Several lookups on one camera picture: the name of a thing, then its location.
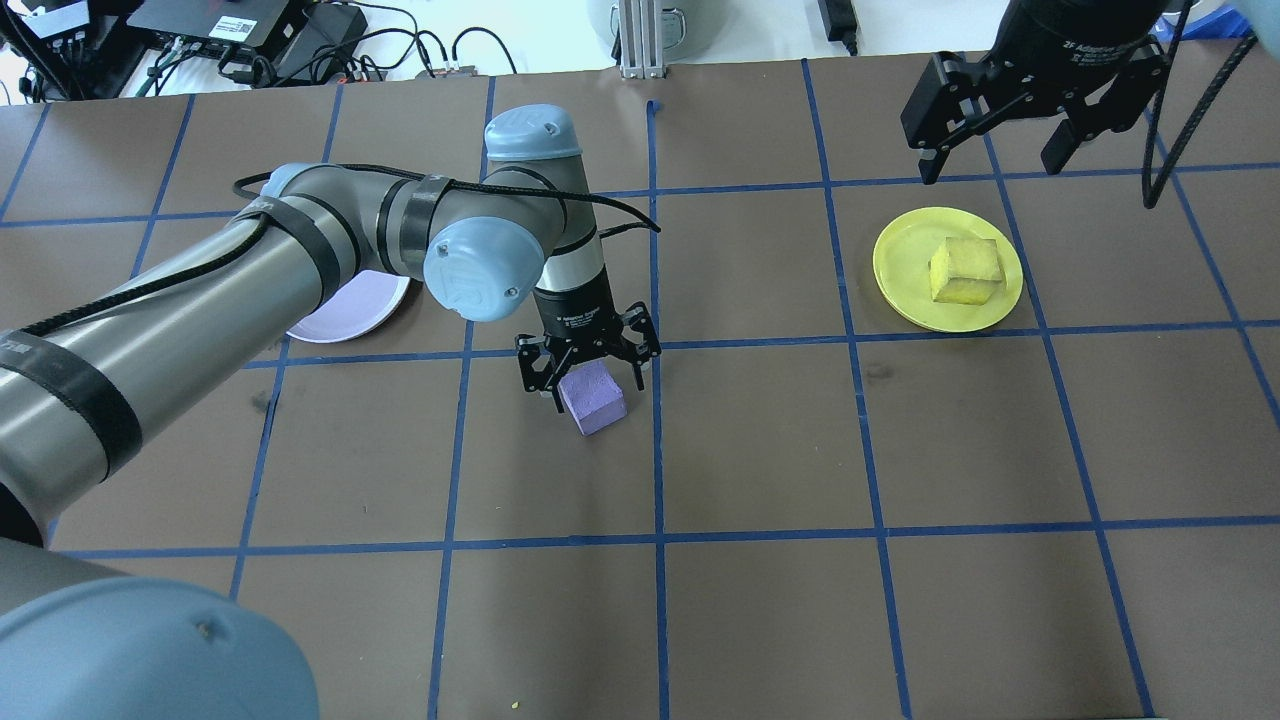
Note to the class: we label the yellow plate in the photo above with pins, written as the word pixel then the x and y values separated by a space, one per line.
pixel 905 270

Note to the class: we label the aluminium extrusion post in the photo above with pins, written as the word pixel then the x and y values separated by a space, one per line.
pixel 642 40

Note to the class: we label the black electronics box with label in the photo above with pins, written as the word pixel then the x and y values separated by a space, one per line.
pixel 200 20

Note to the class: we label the blue plastic bin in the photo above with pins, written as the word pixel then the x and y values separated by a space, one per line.
pixel 1225 22

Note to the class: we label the small black electronics box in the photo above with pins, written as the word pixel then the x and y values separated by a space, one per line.
pixel 325 40

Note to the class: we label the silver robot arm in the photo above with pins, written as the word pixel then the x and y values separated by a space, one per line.
pixel 200 300
pixel 1265 12

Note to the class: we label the purple foam block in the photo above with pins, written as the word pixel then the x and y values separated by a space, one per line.
pixel 595 400

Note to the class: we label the purple plate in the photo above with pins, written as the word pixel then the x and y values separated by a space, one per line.
pixel 350 315

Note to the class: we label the yellow foam block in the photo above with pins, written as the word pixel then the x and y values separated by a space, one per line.
pixel 965 270

